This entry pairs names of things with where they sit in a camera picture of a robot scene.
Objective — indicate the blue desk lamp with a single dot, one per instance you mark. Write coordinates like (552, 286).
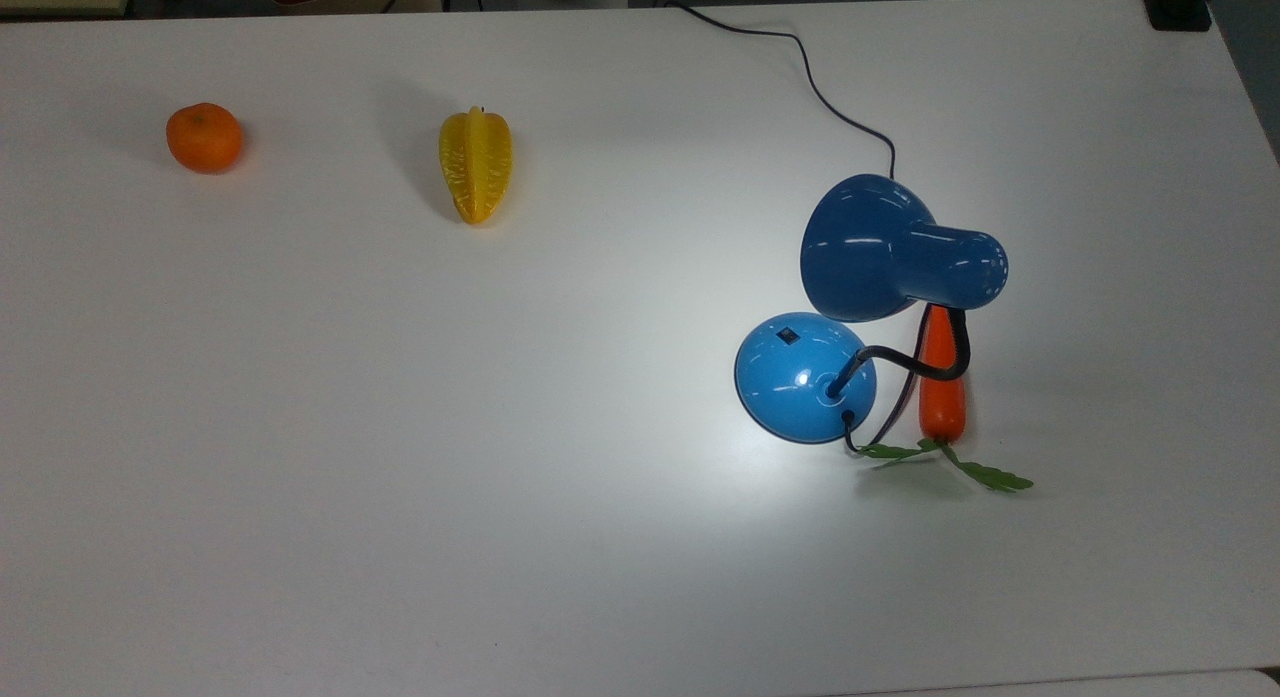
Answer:
(800, 377)

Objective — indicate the yellow toy starfruit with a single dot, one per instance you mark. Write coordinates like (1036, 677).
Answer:
(476, 167)

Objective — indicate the orange toy carrot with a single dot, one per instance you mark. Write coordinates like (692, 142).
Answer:
(942, 397)

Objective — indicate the orange toy tangerine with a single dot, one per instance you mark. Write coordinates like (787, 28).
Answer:
(204, 137)

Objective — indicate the black corner clamp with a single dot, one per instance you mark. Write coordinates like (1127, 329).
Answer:
(1178, 7)

